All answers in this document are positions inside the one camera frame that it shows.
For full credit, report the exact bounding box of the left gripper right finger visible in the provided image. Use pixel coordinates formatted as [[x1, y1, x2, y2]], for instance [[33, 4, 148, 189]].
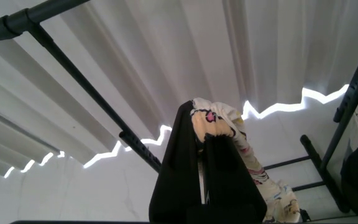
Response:
[[203, 134, 267, 222]]

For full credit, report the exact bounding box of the cream printed garment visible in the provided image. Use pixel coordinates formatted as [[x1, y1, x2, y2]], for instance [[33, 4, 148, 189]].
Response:
[[190, 98, 301, 223]]

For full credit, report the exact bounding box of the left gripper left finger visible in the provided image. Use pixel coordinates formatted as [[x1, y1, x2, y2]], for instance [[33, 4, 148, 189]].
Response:
[[149, 101, 203, 222]]

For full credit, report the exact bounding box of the black clothes rack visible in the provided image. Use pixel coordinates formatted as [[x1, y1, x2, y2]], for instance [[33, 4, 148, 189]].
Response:
[[0, 0, 358, 215]]

